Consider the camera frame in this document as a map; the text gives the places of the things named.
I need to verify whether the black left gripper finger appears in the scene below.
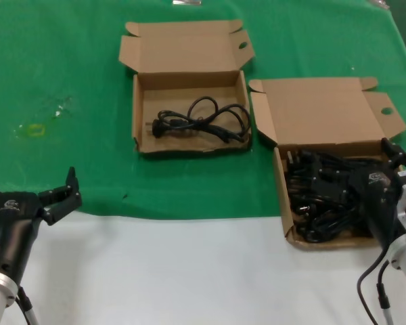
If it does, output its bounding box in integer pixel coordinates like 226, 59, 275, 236
37, 165, 83, 227

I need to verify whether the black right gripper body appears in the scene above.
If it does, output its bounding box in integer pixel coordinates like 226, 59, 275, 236
349, 167, 405, 248

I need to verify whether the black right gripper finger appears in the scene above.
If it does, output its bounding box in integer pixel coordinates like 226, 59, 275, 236
381, 137, 406, 174
309, 162, 355, 206

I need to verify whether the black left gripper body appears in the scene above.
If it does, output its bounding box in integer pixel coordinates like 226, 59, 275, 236
0, 191, 45, 284

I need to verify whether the black power cable with loop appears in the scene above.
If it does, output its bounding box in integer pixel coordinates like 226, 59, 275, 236
151, 95, 252, 146

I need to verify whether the cardboard box with intact walls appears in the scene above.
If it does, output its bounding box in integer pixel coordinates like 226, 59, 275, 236
248, 77, 406, 252

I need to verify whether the green table cloth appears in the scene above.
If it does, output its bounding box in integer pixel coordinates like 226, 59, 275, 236
0, 0, 406, 220

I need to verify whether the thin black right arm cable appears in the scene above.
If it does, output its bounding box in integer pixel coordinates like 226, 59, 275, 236
356, 246, 390, 325

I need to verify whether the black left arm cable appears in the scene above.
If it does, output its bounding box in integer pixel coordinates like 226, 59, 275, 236
16, 286, 41, 325

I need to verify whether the black cable with connector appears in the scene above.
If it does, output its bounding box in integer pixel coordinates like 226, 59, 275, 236
376, 260, 395, 325

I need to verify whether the cardboard box with torn wall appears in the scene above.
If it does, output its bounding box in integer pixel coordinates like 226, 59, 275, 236
118, 19, 256, 156

